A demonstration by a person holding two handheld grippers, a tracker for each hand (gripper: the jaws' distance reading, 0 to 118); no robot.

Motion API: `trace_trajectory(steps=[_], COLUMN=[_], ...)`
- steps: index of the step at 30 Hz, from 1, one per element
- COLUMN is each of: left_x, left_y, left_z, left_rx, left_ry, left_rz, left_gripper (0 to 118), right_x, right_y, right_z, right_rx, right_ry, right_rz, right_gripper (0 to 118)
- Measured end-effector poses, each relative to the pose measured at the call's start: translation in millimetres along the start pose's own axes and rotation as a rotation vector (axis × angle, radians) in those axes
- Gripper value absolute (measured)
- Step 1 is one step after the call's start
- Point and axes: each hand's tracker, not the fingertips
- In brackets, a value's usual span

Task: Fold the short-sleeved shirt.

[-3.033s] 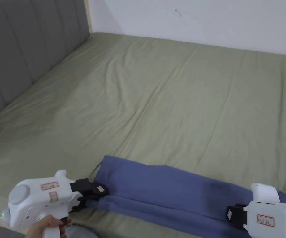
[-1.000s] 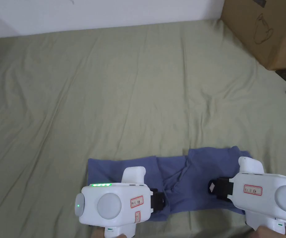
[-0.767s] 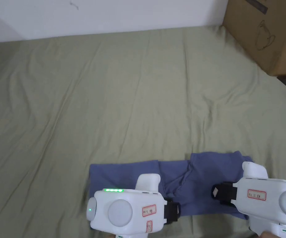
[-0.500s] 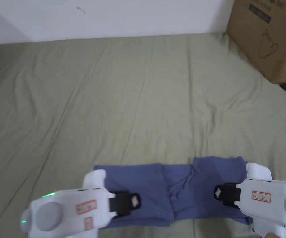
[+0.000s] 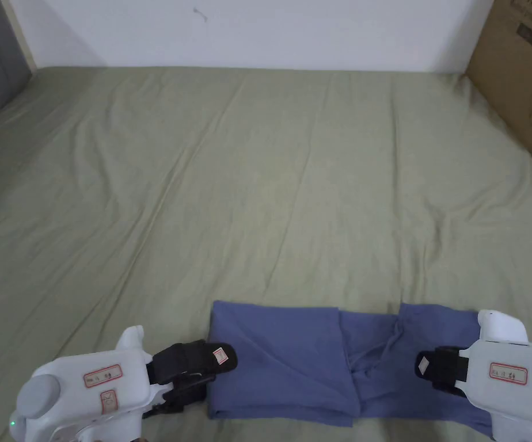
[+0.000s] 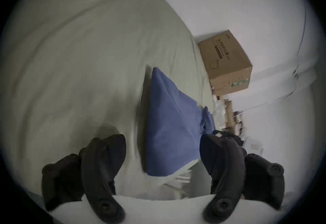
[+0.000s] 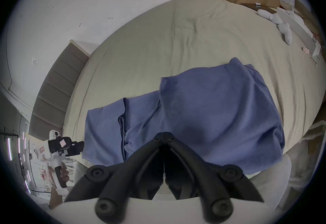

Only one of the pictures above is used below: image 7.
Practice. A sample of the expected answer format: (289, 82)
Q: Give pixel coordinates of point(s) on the person's left hand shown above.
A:
(65, 173)

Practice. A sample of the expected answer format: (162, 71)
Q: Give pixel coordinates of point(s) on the small pink white card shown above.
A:
(305, 50)

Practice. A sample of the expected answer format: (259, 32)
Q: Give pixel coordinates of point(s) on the grey padded headboard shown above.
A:
(54, 90)

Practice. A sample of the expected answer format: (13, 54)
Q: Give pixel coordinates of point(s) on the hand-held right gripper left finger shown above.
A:
(119, 182)

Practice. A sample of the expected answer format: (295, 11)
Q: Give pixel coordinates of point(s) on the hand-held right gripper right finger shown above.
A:
(208, 182)

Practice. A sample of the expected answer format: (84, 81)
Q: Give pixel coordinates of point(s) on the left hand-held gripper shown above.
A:
(44, 154)

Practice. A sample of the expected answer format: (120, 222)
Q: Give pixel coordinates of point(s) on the blue shirt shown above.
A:
(203, 121)

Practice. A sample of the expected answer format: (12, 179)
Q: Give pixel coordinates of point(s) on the bed with beige sheet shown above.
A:
(183, 47)

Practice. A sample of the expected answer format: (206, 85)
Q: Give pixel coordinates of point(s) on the long white flat box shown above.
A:
(298, 27)

